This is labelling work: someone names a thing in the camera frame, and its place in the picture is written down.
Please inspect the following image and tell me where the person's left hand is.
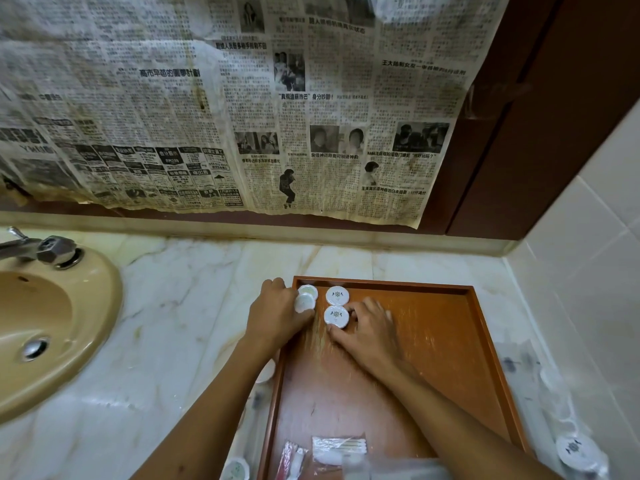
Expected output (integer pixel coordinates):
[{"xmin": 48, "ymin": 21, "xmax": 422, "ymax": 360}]
[{"xmin": 244, "ymin": 278, "xmax": 316, "ymax": 352}]

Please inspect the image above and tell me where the person's right hand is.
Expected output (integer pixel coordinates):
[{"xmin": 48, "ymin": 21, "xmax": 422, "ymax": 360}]
[{"xmin": 327, "ymin": 297, "xmax": 405, "ymax": 378}]

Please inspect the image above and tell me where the person's left forearm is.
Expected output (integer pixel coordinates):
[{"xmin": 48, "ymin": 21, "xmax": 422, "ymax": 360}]
[{"xmin": 131, "ymin": 338, "xmax": 284, "ymax": 480}]

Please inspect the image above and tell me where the person's right forearm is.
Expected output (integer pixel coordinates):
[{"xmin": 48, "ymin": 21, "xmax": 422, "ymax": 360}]
[{"xmin": 378, "ymin": 361, "xmax": 563, "ymax": 480}]

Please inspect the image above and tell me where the brown wooden tray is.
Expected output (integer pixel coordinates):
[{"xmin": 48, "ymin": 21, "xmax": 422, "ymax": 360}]
[{"xmin": 257, "ymin": 276, "xmax": 532, "ymax": 480}]

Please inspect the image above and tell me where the cotton swab packet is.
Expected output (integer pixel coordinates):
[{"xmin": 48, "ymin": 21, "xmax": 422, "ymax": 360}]
[{"xmin": 311, "ymin": 435, "xmax": 369, "ymax": 467}]

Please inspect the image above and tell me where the red and white packet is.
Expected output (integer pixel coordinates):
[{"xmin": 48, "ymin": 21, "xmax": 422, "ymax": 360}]
[{"xmin": 275, "ymin": 441, "xmax": 309, "ymax": 480}]

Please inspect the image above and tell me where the clear plastic packet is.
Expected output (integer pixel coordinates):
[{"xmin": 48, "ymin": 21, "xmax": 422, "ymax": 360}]
[{"xmin": 344, "ymin": 456, "xmax": 443, "ymax": 480}]

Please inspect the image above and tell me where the crumpled clear plastic wrap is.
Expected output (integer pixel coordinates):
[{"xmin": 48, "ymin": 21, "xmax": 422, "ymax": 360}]
[{"xmin": 492, "ymin": 339, "xmax": 613, "ymax": 480}]

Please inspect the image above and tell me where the yellowed newspaper sheet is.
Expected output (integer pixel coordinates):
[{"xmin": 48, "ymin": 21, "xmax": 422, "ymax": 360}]
[
  {"xmin": 200, "ymin": 0, "xmax": 512, "ymax": 230},
  {"xmin": 0, "ymin": 0, "xmax": 241, "ymax": 218}
]

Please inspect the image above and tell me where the beige ceramic sink basin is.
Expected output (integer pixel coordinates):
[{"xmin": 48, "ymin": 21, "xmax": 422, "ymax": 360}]
[{"xmin": 0, "ymin": 245, "xmax": 124, "ymax": 424}]

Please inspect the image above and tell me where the chrome faucet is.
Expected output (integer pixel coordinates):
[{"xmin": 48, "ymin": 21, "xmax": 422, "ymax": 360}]
[{"xmin": 0, "ymin": 226, "xmax": 85, "ymax": 271}]

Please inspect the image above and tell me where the chrome sink drain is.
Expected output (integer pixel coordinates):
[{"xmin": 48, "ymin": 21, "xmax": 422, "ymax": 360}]
[{"xmin": 20, "ymin": 337, "xmax": 51, "ymax": 362}]

